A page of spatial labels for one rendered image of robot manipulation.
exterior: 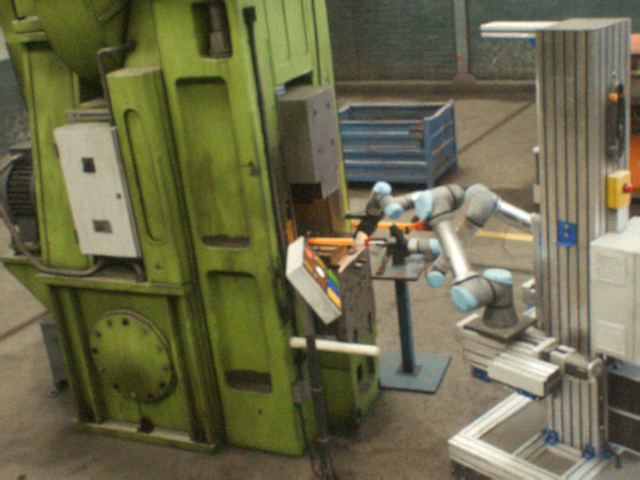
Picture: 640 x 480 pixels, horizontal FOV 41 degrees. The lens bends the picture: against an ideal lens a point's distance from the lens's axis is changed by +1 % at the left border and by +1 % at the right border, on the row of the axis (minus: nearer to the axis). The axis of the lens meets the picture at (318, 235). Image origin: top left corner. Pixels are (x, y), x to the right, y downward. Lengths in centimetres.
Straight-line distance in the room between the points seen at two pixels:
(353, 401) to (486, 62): 814
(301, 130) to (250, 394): 136
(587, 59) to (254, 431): 244
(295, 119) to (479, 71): 829
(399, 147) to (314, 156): 410
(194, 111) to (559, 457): 223
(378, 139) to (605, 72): 492
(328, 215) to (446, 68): 795
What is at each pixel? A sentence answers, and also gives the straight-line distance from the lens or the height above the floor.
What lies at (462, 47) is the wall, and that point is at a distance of 1209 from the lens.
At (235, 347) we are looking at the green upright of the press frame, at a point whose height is 56.
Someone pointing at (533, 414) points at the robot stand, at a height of 21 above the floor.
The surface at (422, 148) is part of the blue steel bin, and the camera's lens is 794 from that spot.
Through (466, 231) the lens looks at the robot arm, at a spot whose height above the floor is 112.
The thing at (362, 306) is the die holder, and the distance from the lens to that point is 442.
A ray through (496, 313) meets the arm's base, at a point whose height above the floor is 88.
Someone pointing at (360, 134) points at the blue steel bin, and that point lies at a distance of 815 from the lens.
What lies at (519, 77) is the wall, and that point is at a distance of 1190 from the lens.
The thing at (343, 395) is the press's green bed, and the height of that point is 21.
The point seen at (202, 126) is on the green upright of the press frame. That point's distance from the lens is 395.
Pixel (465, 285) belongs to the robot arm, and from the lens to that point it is 355.
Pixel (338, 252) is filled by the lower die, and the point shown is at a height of 96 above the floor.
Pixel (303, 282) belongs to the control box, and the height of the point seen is 112.
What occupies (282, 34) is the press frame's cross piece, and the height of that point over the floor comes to 204.
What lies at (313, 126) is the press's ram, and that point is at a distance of 395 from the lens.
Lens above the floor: 251
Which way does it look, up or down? 20 degrees down
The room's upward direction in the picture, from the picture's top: 7 degrees counter-clockwise
